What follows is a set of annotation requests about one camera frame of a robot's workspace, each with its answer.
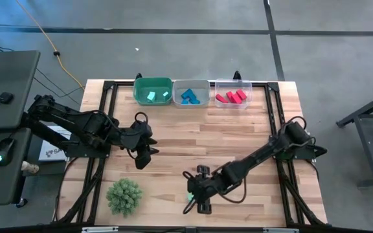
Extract white printed paper sheet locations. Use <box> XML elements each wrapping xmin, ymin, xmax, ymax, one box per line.
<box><xmin>38</xmin><ymin>128</ymin><xmax>71</xmax><ymax>162</ymax></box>

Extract beige plug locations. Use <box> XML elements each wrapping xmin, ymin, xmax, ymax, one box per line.
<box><xmin>21</xmin><ymin>161</ymin><xmax>40</xmax><ymax>175</ymax></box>

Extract small black device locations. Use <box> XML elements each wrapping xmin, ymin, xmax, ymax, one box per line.
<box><xmin>0</xmin><ymin>92</ymin><xmax>15</xmax><ymax>105</ymax></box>

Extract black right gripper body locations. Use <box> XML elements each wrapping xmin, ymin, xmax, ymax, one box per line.
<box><xmin>194</xmin><ymin>164</ymin><xmax>214</xmax><ymax>215</ymax></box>

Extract yellow cable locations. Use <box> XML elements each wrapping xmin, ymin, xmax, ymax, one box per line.
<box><xmin>14</xmin><ymin>0</ymin><xmax>85</xmax><ymax>91</ymax></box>

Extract grey plastic bin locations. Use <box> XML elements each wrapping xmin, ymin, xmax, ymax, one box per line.
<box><xmin>172</xmin><ymin>79</ymin><xmax>212</xmax><ymax>108</ymax></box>

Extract silver bracket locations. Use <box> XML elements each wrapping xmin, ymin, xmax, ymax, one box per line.
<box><xmin>81</xmin><ymin>226</ymin><xmax>120</xmax><ymax>233</ymax></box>
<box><xmin>262</xmin><ymin>227</ymin><xmax>300</xmax><ymax>233</ymax></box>

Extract black computer mouse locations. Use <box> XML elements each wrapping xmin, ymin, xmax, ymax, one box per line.
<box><xmin>0</xmin><ymin>138</ymin><xmax>16</xmax><ymax>168</ymax></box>

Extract dark grey desk top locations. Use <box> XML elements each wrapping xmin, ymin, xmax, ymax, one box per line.
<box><xmin>0</xmin><ymin>50</ymin><xmax>41</xmax><ymax>131</ymax></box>
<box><xmin>0</xmin><ymin>128</ymin><xmax>34</xmax><ymax>207</ymax></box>

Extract black aluminium table frame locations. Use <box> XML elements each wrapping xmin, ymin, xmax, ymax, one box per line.
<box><xmin>52</xmin><ymin>79</ymin><xmax>329</xmax><ymax>227</ymax></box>

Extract black floor cable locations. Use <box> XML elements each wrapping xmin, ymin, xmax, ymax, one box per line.
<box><xmin>0</xmin><ymin>40</ymin><xmax>84</xmax><ymax>106</ymax></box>

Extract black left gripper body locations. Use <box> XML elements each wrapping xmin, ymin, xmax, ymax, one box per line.
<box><xmin>120</xmin><ymin>120</ymin><xmax>153</xmax><ymax>171</ymax></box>

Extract clear plastic bin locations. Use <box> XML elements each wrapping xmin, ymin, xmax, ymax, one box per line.
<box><xmin>214</xmin><ymin>78</ymin><xmax>253</xmax><ymax>109</ymax></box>

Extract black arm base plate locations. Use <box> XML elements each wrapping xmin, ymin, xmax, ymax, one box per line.
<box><xmin>65</xmin><ymin>142</ymin><xmax>110</xmax><ymax>159</ymax></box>
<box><xmin>270</xmin><ymin>142</ymin><xmax>317</xmax><ymax>161</ymax></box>

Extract green plastic bin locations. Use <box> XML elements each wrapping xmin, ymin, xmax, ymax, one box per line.
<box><xmin>133</xmin><ymin>76</ymin><xmax>174</xmax><ymax>106</ymax></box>

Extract black desk bar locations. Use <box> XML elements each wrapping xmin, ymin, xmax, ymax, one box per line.
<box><xmin>20</xmin><ymin>111</ymin><xmax>69</xmax><ymax>151</ymax></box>

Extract green artificial plant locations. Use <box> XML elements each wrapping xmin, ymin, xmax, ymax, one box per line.
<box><xmin>105</xmin><ymin>177</ymin><xmax>144</xmax><ymax>218</ymax></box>

